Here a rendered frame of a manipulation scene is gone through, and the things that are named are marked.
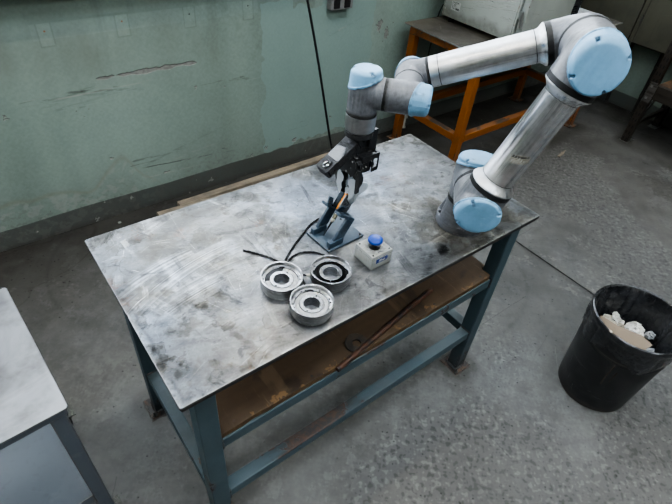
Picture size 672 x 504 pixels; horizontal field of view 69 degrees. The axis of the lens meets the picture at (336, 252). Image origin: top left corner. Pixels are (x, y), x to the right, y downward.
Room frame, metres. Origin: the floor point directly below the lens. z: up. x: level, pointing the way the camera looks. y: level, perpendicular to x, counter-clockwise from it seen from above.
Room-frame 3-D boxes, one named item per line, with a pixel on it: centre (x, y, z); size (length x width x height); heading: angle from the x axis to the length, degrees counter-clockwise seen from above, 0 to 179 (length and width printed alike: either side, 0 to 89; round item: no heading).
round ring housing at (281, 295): (0.85, 0.13, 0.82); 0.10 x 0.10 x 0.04
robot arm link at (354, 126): (1.11, -0.02, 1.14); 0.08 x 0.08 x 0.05
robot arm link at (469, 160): (1.20, -0.37, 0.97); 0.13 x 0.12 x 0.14; 174
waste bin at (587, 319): (1.25, -1.12, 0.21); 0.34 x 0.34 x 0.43
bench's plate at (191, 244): (1.12, 0.02, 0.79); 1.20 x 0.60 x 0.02; 131
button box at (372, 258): (1.00, -0.10, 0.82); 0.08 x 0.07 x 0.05; 131
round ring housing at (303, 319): (0.78, 0.04, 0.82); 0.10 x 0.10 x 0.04
